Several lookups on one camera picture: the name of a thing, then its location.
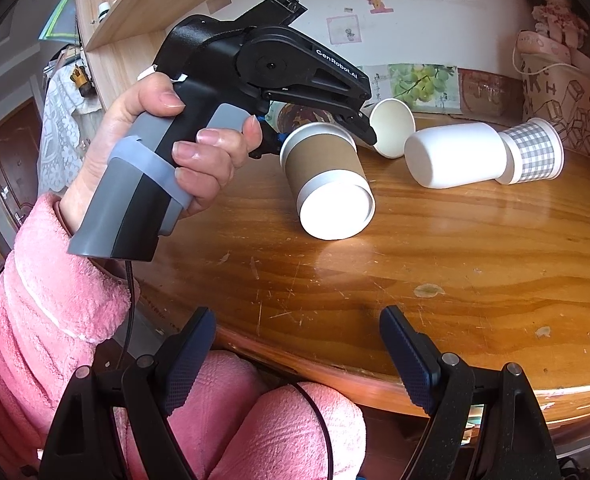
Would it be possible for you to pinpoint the brown sleeve paper cup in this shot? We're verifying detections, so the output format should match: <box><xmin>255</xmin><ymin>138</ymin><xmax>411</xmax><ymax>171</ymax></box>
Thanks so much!
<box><xmin>279</xmin><ymin>121</ymin><xmax>376</xmax><ymax>241</ymax></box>

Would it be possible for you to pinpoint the person's left forearm pink sleeve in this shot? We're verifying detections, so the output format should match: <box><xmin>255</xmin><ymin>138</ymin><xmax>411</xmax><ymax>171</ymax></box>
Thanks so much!
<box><xmin>0</xmin><ymin>192</ymin><xmax>142</xmax><ymax>466</ymax></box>

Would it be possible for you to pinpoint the rag doll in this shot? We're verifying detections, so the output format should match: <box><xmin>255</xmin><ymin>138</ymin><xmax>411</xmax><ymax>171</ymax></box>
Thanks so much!
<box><xmin>522</xmin><ymin>0</ymin><xmax>590</xmax><ymax>50</ymax></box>

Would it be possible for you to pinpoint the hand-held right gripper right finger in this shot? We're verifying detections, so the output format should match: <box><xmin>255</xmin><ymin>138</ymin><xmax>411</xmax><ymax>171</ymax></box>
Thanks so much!
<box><xmin>379</xmin><ymin>305</ymin><xmax>563</xmax><ymax>480</ymax></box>

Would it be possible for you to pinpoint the black cable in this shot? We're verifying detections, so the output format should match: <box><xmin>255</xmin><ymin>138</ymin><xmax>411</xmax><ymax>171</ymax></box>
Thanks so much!
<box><xmin>117</xmin><ymin>259</ymin><xmax>142</xmax><ymax>368</ymax></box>
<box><xmin>270</xmin><ymin>382</ymin><xmax>334</xmax><ymax>480</ymax></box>

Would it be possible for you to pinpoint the grey checked paper cup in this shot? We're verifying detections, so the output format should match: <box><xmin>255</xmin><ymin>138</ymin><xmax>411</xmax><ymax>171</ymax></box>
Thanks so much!
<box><xmin>495</xmin><ymin>117</ymin><xmax>566</xmax><ymax>186</ymax></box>

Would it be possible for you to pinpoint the grape picture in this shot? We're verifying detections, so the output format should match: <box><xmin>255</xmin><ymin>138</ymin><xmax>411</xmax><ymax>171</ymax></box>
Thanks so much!
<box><xmin>387</xmin><ymin>63</ymin><xmax>463</xmax><ymax>112</ymax></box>

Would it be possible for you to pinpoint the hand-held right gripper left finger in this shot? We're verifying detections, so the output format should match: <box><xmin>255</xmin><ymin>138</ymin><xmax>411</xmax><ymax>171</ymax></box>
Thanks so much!
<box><xmin>39</xmin><ymin>306</ymin><xmax>218</xmax><ymax>480</ymax></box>

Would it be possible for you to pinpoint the green edged paper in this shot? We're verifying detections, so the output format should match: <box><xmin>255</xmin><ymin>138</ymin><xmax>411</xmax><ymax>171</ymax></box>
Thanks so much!
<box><xmin>38</xmin><ymin>0</ymin><xmax>78</xmax><ymax>41</ymax></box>

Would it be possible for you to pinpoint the person's left hand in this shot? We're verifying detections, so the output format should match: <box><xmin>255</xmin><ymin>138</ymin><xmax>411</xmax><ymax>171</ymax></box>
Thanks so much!
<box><xmin>57</xmin><ymin>73</ymin><xmax>264</xmax><ymax>241</ymax></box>

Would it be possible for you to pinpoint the brown printed box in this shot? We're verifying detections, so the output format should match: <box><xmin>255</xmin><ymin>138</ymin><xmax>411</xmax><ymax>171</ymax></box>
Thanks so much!
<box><xmin>457</xmin><ymin>67</ymin><xmax>526</xmax><ymax>117</ymax></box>

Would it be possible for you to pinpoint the wooden shelf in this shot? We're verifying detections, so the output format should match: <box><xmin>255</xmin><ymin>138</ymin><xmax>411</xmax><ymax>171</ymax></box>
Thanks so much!
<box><xmin>72</xmin><ymin>0</ymin><xmax>296</xmax><ymax>111</ymax></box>

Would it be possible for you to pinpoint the printed paper bag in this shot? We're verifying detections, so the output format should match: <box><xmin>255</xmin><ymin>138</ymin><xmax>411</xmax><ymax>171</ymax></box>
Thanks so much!
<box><xmin>522</xmin><ymin>57</ymin><xmax>590</xmax><ymax>161</ymax></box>

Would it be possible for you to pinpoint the pink round box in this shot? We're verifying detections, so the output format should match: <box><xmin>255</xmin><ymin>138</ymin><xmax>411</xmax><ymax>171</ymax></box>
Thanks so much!
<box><xmin>512</xmin><ymin>30</ymin><xmax>590</xmax><ymax>78</ymax></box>

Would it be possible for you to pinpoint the dark patterned cup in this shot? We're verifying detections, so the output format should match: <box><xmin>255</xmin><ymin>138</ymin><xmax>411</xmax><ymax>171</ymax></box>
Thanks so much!
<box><xmin>274</xmin><ymin>102</ymin><xmax>326</xmax><ymax>136</ymax></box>

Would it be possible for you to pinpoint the small white paper cup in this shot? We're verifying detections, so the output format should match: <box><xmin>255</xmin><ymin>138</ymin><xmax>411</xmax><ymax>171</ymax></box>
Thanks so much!
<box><xmin>369</xmin><ymin>97</ymin><xmax>416</xmax><ymax>159</ymax></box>

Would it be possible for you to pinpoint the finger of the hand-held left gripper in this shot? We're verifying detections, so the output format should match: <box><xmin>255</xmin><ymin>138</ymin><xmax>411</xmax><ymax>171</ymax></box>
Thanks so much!
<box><xmin>247</xmin><ymin>112</ymin><xmax>288</xmax><ymax>158</ymax></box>
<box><xmin>262</xmin><ymin>35</ymin><xmax>378</xmax><ymax>148</ymax></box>

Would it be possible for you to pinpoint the pink square wall sticker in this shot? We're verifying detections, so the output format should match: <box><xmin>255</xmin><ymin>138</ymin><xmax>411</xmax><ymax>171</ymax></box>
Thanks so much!
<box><xmin>326</xmin><ymin>14</ymin><xmax>361</xmax><ymax>46</ymax></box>

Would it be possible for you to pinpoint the brown wooden door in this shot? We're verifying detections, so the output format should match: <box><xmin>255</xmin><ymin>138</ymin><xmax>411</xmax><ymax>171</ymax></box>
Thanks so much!
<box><xmin>0</xmin><ymin>97</ymin><xmax>44</xmax><ymax>241</ymax></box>

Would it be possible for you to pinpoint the white lace cloth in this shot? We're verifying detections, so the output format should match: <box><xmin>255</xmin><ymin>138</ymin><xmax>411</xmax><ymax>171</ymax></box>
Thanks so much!
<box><xmin>37</xmin><ymin>67</ymin><xmax>106</xmax><ymax>197</ymax></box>

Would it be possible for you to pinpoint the large white cup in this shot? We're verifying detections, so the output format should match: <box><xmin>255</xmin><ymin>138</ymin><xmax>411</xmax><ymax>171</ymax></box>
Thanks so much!
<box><xmin>404</xmin><ymin>122</ymin><xmax>508</xmax><ymax>190</ymax></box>

